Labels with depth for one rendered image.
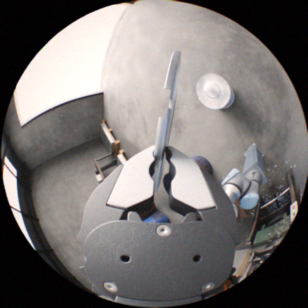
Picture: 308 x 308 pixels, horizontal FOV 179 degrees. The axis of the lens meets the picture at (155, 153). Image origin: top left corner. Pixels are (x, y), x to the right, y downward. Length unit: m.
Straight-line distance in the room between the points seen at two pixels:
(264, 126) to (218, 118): 0.52
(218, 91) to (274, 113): 0.63
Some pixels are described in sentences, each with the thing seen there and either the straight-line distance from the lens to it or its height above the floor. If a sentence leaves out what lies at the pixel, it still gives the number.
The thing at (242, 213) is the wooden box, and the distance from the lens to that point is 1.20.
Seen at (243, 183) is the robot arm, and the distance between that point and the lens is 0.59.
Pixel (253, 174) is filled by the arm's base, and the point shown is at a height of 0.48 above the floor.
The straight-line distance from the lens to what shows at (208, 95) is 0.89.
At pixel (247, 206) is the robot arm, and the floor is 0.68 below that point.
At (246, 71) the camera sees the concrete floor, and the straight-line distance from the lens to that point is 1.19.
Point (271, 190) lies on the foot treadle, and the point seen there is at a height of 0.16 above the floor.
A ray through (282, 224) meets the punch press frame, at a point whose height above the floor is 0.56.
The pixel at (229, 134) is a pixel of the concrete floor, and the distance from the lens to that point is 1.18.
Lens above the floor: 1.13
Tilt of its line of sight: 35 degrees down
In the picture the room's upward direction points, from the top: 116 degrees counter-clockwise
